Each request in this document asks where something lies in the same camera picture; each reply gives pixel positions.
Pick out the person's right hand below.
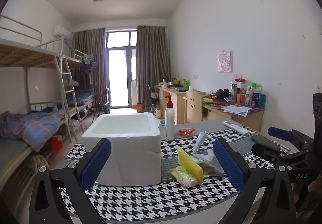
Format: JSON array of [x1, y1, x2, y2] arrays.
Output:
[[291, 179, 322, 199]]

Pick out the metal bunk ladder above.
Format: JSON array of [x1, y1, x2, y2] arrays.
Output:
[[54, 55, 85, 142]]

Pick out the black folding chair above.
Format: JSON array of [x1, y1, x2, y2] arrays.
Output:
[[92, 88, 111, 121]]

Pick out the beige crumpled cloth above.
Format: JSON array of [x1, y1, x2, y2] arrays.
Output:
[[28, 155, 49, 171]]

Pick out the white pump bottle red top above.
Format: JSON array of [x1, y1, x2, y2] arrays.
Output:
[[164, 95, 175, 140]]

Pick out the brown curtain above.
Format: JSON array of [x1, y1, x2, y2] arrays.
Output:
[[71, 27, 106, 111], [136, 25, 171, 110]]

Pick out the grey sock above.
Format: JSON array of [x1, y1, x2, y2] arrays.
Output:
[[193, 150, 225, 177]]

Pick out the red snack packet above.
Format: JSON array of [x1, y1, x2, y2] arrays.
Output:
[[177, 128, 196, 137]]

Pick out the houndstooth tablecloth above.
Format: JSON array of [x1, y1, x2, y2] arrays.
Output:
[[58, 117, 293, 223]]

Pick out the wooden smiley face chair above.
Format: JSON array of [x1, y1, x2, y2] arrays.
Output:
[[186, 91, 204, 124]]

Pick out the red plastic bag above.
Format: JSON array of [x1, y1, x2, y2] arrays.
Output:
[[46, 136, 63, 153]]

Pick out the blue plaid mattress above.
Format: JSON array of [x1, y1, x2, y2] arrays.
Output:
[[75, 89, 95, 106]]

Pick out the dark hanging clothes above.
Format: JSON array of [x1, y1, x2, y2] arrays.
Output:
[[80, 60, 97, 75]]

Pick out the blue plaid blanket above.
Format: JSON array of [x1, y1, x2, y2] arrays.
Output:
[[0, 107, 64, 151]]

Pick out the wooden desk with patterned cover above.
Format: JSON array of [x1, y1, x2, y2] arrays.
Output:
[[183, 96, 265, 134]]

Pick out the cluster of toiletry bottles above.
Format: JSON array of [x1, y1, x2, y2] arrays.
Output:
[[236, 80, 266, 109]]

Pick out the green pink soft packet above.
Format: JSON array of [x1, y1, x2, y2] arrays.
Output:
[[168, 166, 199, 188]]

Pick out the small metal bunk bed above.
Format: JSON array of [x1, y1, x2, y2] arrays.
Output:
[[59, 49, 97, 124]]

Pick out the white foam box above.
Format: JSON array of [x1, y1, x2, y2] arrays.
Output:
[[82, 113, 161, 186]]

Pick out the glass balcony door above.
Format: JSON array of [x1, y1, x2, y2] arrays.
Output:
[[105, 30, 138, 109]]

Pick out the wooden desk with drawers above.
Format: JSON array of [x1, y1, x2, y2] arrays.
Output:
[[154, 85, 205, 125]]

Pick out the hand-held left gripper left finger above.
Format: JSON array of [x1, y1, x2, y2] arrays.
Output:
[[30, 138, 112, 224]]

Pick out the white remote control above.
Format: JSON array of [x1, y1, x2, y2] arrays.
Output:
[[223, 120, 249, 135]]

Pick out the black headphones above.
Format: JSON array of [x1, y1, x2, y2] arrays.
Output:
[[216, 89, 231, 100]]

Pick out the cartoon wall poster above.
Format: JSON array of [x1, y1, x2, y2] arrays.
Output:
[[217, 50, 231, 73]]

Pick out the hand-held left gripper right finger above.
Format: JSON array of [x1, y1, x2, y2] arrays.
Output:
[[213, 137, 300, 224]]

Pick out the large metal bunk bed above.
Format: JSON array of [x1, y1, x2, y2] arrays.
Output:
[[0, 14, 85, 214]]

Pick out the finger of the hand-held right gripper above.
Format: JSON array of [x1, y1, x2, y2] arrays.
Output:
[[267, 126, 315, 144], [251, 135, 295, 162]]

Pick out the white air conditioner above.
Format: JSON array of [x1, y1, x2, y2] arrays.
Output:
[[52, 25, 73, 39]]

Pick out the yellow ribbed cloth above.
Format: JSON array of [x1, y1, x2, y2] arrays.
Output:
[[177, 148, 204, 184]]

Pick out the printed paper sheets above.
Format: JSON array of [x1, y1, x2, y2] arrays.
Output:
[[221, 104, 252, 117]]

